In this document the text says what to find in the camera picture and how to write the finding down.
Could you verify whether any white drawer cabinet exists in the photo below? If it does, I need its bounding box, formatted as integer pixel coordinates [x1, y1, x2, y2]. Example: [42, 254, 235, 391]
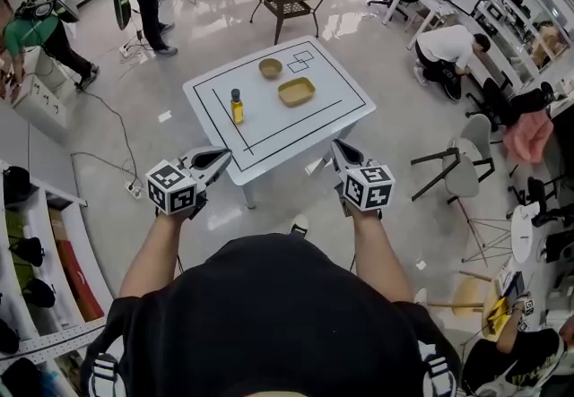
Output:
[11, 47, 68, 141]

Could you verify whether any person's black t-shirt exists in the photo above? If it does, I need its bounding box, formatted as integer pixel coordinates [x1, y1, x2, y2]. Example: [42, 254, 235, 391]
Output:
[80, 232, 463, 397]

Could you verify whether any black floor cable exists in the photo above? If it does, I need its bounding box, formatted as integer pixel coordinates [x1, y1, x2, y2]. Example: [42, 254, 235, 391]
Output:
[71, 88, 140, 190]

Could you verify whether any person's white shoe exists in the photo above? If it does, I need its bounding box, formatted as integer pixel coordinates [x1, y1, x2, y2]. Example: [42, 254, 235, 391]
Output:
[289, 214, 310, 237]

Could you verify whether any round tan bowl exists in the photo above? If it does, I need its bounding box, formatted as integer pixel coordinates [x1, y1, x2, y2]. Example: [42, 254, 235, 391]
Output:
[257, 57, 284, 81]

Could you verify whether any white round side table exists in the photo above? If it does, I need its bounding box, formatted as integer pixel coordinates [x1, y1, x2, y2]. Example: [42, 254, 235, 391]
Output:
[509, 202, 535, 264]

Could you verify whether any yellow drink bottle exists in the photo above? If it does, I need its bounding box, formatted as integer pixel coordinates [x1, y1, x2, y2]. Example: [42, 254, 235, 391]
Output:
[230, 88, 246, 125]

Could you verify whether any black metal frame stool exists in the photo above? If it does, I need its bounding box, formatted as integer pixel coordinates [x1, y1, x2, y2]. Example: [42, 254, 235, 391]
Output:
[411, 147, 497, 203]

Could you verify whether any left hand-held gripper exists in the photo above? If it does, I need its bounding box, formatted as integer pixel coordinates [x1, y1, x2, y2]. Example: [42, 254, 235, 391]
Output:
[145, 145, 233, 221]

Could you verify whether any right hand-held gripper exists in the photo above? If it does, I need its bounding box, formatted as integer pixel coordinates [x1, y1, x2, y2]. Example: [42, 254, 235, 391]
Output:
[329, 138, 396, 220]

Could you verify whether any person's right forearm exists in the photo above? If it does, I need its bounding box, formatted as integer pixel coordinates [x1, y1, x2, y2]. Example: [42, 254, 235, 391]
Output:
[349, 206, 416, 303]

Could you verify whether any light wooden stool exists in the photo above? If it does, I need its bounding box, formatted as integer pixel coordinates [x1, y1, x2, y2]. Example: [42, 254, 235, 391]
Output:
[428, 269, 499, 320]

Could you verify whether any white shelf unit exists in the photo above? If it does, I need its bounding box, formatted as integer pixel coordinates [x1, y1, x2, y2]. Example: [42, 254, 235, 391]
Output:
[0, 160, 113, 397]

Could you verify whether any rectangular tan tray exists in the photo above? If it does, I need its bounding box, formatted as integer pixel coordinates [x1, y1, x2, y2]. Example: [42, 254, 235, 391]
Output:
[277, 76, 317, 108]

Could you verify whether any person's left forearm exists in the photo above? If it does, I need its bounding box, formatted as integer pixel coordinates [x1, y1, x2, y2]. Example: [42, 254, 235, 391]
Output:
[118, 205, 189, 300]

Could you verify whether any white tall cabinet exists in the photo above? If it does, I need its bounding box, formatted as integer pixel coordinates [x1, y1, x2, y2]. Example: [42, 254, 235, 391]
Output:
[0, 106, 73, 168]

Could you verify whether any white desk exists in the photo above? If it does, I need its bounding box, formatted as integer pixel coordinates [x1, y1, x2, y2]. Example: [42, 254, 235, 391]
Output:
[381, 0, 463, 51]

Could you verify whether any gray shell chair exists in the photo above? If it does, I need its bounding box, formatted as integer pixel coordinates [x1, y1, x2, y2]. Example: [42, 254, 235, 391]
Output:
[441, 113, 512, 266]

